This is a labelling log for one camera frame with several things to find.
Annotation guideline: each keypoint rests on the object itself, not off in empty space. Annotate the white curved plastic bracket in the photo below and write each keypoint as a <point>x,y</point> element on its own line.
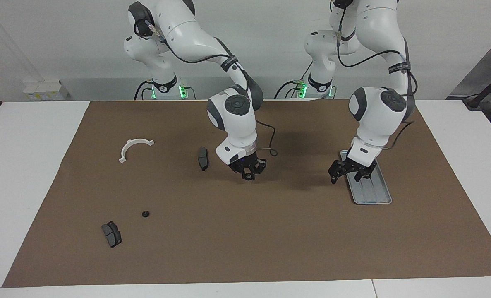
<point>126,148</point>

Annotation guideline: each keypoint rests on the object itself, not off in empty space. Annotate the brown table mat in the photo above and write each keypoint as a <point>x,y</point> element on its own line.
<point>270,231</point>

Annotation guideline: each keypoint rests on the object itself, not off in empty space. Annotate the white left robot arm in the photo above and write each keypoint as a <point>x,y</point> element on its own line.
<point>379,120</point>

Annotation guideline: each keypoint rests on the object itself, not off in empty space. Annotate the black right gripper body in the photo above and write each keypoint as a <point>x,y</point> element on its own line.
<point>247,162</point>

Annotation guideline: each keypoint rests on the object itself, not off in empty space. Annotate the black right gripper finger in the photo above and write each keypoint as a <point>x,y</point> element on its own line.
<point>257,170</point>
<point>243,174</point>

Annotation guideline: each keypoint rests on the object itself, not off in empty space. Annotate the white power adapter boxes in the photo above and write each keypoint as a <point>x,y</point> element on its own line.
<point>42,89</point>

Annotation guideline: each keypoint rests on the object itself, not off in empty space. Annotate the silver metal tray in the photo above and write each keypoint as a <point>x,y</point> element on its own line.
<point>373,192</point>

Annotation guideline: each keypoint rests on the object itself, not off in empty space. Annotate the long dark grey brake pad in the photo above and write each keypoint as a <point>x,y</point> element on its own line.
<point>203,159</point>

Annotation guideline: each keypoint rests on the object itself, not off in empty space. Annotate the black stand pole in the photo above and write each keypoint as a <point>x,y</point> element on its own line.
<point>489,89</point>

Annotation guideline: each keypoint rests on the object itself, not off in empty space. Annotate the short dark grey brake pad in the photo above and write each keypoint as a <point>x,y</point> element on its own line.
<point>112,236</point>

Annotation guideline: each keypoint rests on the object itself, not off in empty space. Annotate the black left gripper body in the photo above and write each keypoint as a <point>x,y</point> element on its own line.
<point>348,166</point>

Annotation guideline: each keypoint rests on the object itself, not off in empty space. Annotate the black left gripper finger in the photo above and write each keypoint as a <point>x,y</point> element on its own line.
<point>358,176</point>
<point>333,176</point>

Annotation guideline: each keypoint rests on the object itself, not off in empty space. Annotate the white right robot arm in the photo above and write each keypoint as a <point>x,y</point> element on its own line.
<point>237,124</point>

